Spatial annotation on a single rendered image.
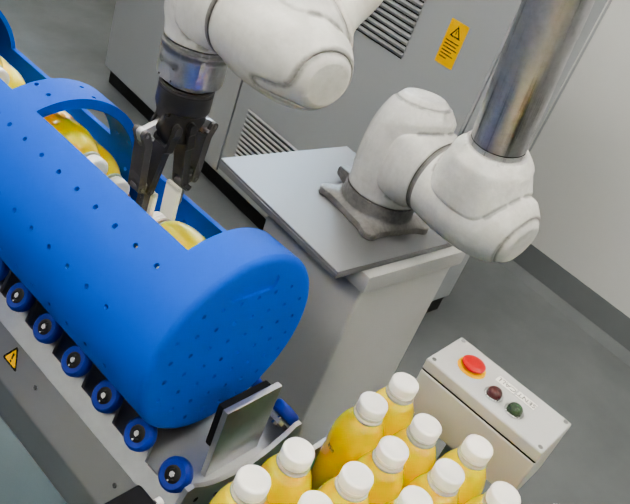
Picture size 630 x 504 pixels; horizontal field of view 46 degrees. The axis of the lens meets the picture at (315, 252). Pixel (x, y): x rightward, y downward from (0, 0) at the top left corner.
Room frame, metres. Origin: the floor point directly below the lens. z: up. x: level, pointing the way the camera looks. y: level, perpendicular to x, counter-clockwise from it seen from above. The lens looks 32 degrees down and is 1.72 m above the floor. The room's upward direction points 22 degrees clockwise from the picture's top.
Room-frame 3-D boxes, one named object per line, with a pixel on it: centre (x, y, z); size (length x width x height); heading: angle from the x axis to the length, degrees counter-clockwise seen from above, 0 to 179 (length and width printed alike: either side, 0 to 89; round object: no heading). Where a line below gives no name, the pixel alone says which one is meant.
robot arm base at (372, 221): (1.40, -0.07, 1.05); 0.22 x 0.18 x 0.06; 47
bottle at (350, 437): (0.72, -0.14, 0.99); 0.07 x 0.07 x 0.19
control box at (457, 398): (0.85, -0.32, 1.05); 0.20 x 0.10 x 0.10; 59
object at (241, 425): (0.71, 0.01, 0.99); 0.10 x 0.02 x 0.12; 149
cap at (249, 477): (0.54, -0.03, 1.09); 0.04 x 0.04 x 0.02
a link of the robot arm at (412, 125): (1.38, -0.09, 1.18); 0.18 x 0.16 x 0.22; 52
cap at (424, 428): (0.72, -0.22, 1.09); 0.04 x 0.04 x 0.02
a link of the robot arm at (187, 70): (0.91, 0.24, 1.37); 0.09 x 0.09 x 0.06
